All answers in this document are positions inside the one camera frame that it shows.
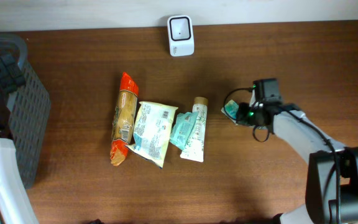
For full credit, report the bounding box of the small teal tissue pack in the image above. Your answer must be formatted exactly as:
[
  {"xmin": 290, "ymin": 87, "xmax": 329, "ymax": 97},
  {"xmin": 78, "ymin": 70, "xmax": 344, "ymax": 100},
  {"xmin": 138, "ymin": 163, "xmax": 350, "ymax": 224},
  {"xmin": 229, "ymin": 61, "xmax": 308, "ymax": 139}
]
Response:
[{"xmin": 221, "ymin": 100, "xmax": 239, "ymax": 124}]

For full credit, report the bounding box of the teal sachet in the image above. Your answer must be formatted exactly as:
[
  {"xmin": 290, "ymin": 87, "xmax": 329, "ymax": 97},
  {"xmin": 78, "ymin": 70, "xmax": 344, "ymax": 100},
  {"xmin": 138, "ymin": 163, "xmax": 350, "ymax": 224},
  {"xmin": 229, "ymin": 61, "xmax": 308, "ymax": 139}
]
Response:
[{"xmin": 170, "ymin": 112, "xmax": 198, "ymax": 151}]

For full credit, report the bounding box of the white bamboo print tube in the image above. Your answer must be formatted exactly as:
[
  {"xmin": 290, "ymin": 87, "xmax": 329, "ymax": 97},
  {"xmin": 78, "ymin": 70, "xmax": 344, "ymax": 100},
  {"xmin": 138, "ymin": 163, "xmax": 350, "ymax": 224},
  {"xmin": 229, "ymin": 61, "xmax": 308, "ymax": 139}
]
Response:
[{"xmin": 180, "ymin": 96, "xmax": 208, "ymax": 162}]

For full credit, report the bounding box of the white wet wipes pack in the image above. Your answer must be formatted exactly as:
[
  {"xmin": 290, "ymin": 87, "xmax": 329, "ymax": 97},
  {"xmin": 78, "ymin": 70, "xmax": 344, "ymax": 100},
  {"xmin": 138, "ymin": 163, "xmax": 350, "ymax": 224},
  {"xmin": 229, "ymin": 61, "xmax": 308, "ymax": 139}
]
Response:
[{"xmin": 126, "ymin": 101, "xmax": 178, "ymax": 169}]

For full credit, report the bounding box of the orange cracker snack pack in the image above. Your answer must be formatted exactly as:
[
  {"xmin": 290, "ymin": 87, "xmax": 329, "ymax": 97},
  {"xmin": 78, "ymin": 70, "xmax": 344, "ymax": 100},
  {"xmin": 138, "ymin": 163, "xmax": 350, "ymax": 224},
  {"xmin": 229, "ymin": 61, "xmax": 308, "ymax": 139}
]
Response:
[{"xmin": 110, "ymin": 72, "xmax": 139, "ymax": 166}]

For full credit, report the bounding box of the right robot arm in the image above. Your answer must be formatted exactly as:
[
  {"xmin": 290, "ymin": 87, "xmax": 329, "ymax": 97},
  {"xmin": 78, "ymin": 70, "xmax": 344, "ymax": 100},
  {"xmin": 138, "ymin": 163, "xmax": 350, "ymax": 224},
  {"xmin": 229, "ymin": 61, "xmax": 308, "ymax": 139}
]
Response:
[{"xmin": 236, "ymin": 78, "xmax": 358, "ymax": 224}]

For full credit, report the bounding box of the white barcode scanner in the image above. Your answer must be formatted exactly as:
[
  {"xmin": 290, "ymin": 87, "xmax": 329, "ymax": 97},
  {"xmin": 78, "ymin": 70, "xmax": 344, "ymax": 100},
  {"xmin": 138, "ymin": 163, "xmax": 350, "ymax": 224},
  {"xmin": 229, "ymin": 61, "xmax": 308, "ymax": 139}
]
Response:
[{"xmin": 167, "ymin": 15, "xmax": 195, "ymax": 57}]

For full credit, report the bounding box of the grey plastic basket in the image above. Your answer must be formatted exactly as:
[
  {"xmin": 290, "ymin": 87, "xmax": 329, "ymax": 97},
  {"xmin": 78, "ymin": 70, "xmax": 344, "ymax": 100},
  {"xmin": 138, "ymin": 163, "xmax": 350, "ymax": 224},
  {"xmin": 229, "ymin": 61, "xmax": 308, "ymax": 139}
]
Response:
[{"xmin": 0, "ymin": 34, "xmax": 51, "ymax": 189}]

